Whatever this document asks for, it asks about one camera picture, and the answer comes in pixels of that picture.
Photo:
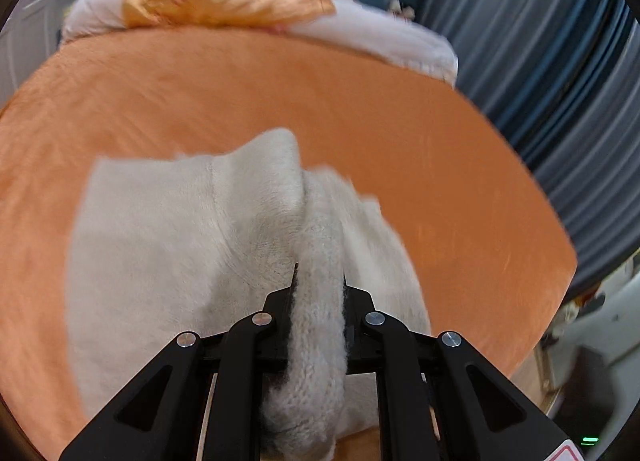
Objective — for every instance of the cream sweater with black hearts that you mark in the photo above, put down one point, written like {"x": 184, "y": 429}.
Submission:
{"x": 175, "y": 241}

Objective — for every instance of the orange plush blanket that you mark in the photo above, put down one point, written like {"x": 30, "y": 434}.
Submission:
{"x": 400, "y": 116}

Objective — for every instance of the grey curtain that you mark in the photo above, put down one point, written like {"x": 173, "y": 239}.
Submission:
{"x": 550, "y": 66}

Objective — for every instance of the small plush toy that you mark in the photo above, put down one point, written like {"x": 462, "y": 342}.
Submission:
{"x": 401, "y": 10}

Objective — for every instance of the white quilt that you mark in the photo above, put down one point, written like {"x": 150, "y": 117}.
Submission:
{"x": 400, "y": 41}

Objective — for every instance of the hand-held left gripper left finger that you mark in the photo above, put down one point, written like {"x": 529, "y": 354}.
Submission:
{"x": 235, "y": 371}

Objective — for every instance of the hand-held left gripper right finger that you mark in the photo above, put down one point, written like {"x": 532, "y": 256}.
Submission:
{"x": 400, "y": 376}

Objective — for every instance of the white wardrobe doors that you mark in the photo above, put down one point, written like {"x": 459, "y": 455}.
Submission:
{"x": 30, "y": 31}

